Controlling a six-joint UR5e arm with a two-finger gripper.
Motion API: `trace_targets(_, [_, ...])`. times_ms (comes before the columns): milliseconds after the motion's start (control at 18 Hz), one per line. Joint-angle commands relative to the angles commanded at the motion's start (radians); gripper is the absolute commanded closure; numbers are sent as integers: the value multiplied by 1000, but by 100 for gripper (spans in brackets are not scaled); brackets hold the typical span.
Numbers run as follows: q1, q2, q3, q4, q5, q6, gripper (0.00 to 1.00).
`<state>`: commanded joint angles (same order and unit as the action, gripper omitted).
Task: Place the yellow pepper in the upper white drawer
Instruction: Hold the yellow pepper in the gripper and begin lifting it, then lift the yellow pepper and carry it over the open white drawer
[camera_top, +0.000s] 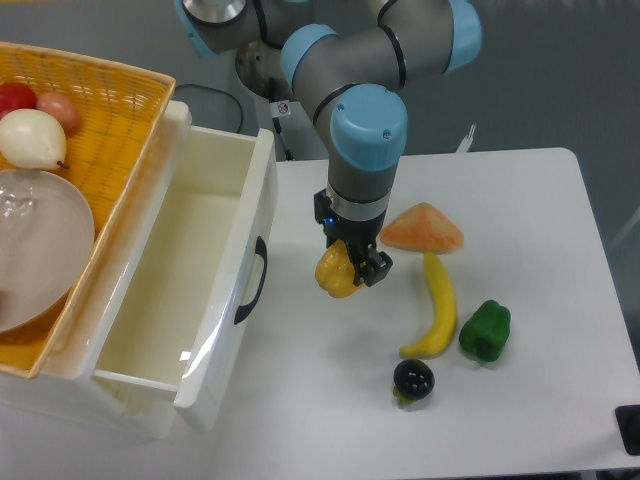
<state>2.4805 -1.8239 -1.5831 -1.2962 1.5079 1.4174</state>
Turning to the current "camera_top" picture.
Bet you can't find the dark purple grape bunch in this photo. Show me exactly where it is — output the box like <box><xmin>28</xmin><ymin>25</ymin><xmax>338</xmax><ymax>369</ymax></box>
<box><xmin>393</xmin><ymin>359</ymin><xmax>436</xmax><ymax>406</ymax></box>

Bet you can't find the green bell pepper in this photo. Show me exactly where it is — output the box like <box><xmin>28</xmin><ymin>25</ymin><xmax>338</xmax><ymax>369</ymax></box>
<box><xmin>458</xmin><ymin>300</ymin><xmax>511</xmax><ymax>363</ymax></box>

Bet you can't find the black cable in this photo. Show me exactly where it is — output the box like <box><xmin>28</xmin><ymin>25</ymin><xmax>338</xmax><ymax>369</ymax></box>
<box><xmin>173</xmin><ymin>83</ymin><xmax>245</xmax><ymax>134</ymax></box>

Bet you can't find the yellow woven basket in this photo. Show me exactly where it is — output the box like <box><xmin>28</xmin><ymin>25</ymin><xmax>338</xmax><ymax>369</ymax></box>
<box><xmin>1</xmin><ymin>42</ymin><xmax>176</xmax><ymax>379</ymax></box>

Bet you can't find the black drawer handle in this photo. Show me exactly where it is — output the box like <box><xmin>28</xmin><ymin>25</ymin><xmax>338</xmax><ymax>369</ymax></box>
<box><xmin>234</xmin><ymin>236</ymin><xmax>269</xmax><ymax>325</ymax></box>

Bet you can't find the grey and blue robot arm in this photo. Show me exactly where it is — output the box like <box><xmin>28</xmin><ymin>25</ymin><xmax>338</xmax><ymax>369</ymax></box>
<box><xmin>174</xmin><ymin>1</ymin><xmax>482</xmax><ymax>286</ymax></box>

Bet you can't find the open white drawer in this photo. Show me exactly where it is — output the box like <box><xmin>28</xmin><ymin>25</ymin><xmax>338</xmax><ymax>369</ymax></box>
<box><xmin>92</xmin><ymin>127</ymin><xmax>277</xmax><ymax>438</ymax></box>

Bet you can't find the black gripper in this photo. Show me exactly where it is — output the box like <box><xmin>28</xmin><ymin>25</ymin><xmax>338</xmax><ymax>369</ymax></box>
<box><xmin>314</xmin><ymin>190</ymin><xmax>393</xmax><ymax>287</ymax></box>

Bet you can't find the pink peach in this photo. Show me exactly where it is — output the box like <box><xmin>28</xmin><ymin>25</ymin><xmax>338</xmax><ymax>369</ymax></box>
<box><xmin>36</xmin><ymin>92</ymin><xmax>82</xmax><ymax>137</ymax></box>

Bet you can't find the red apple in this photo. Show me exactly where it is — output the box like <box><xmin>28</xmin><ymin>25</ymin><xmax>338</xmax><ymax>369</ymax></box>
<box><xmin>0</xmin><ymin>82</ymin><xmax>37</xmax><ymax>119</ymax></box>

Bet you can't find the yellow bell pepper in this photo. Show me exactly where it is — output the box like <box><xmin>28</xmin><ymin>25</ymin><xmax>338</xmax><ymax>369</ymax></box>
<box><xmin>315</xmin><ymin>240</ymin><xmax>362</xmax><ymax>299</ymax></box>

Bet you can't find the beige plate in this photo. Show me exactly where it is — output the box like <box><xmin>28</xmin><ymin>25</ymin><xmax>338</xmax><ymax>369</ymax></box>
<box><xmin>1</xmin><ymin>170</ymin><xmax>94</xmax><ymax>332</ymax></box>

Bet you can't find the black device at table edge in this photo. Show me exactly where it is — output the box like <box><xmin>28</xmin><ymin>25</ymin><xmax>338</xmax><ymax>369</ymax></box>
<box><xmin>614</xmin><ymin>405</ymin><xmax>640</xmax><ymax>456</ymax></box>

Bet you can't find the white pear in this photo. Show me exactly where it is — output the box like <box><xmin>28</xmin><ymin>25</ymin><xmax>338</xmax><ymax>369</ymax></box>
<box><xmin>1</xmin><ymin>109</ymin><xmax>67</xmax><ymax>170</ymax></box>

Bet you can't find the yellow banana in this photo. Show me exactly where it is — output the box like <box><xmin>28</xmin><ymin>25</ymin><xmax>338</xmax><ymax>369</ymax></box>
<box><xmin>399</xmin><ymin>252</ymin><xmax>458</xmax><ymax>358</ymax></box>

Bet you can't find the white table bracket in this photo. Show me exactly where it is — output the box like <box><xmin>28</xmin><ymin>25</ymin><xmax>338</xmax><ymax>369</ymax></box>
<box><xmin>456</xmin><ymin>124</ymin><xmax>476</xmax><ymax>154</ymax></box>

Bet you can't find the white drawer cabinet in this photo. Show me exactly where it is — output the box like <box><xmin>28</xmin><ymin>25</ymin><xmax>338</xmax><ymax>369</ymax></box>
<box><xmin>0</xmin><ymin>100</ymin><xmax>193</xmax><ymax>441</ymax></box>

